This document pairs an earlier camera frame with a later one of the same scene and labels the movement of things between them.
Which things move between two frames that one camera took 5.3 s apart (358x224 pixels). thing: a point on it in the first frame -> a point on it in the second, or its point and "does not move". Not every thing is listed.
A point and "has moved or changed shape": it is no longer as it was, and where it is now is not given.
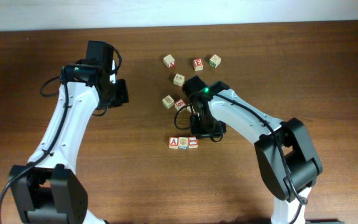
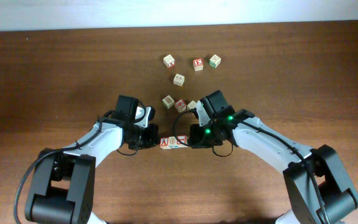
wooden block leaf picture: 169,61 does not move
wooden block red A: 173,142 -> 165,142
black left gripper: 123,96 -> 153,137
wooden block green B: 168,102 does not move
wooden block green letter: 215,61 does not move
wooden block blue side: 183,142 -> 173,142
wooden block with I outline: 178,79 does not move
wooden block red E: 198,64 does not move
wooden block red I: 192,142 has moved or changed shape
